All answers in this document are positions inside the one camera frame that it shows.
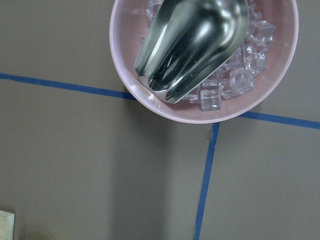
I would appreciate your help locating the metal scoop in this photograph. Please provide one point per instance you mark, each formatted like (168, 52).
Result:
(187, 41)

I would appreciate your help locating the clear ice cubes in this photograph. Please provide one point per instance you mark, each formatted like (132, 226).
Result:
(237, 75)

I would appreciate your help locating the pink bowl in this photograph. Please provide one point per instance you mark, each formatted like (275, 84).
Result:
(128, 23)

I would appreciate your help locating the wooden cutting board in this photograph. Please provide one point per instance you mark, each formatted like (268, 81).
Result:
(7, 221)

